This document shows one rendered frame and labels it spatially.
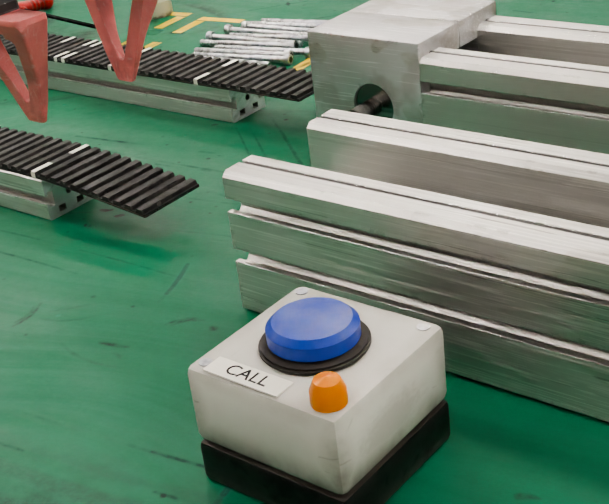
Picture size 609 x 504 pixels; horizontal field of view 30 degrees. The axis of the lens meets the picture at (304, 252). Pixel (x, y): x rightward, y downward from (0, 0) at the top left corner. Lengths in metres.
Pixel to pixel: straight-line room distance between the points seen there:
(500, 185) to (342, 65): 0.22
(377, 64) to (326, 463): 0.36
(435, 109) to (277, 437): 0.33
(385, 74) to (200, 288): 0.20
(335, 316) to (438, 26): 0.33
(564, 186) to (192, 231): 0.27
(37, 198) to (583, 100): 0.37
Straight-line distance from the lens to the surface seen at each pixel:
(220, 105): 0.91
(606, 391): 0.51
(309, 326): 0.46
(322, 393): 0.43
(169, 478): 0.51
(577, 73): 0.68
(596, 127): 0.68
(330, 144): 0.63
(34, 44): 0.68
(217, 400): 0.47
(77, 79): 1.03
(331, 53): 0.77
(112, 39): 0.76
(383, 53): 0.74
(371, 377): 0.45
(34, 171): 0.77
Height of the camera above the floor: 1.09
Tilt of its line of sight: 27 degrees down
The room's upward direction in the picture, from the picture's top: 7 degrees counter-clockwise
